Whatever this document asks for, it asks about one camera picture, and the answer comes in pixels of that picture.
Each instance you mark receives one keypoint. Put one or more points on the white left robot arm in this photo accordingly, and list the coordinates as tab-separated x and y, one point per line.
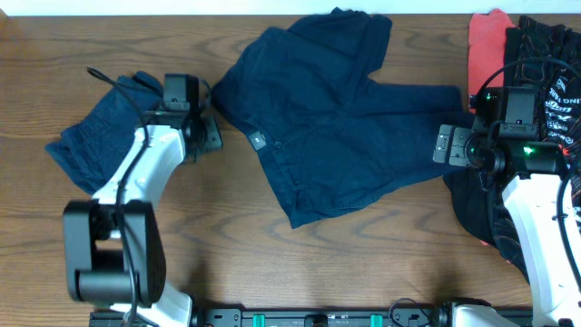
113	249

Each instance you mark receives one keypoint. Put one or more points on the dark navy shorts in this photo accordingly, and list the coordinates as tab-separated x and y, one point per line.
330	139

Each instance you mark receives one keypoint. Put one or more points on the navy blue garment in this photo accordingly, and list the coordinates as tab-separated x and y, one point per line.
91	151

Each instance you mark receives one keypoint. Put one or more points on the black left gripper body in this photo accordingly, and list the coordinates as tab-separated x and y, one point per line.
211	133

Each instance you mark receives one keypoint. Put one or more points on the black printed garment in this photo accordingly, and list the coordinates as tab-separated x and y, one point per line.
557	114

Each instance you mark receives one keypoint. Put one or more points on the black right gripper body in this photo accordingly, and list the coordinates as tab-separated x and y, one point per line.
474	148

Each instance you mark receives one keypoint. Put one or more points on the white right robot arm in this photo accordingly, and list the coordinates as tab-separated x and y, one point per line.
532	179

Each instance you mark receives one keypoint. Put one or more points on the red orange cloth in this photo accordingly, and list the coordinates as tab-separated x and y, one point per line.
486	47

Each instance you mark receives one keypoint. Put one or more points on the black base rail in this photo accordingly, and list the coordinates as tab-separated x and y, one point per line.
401	313

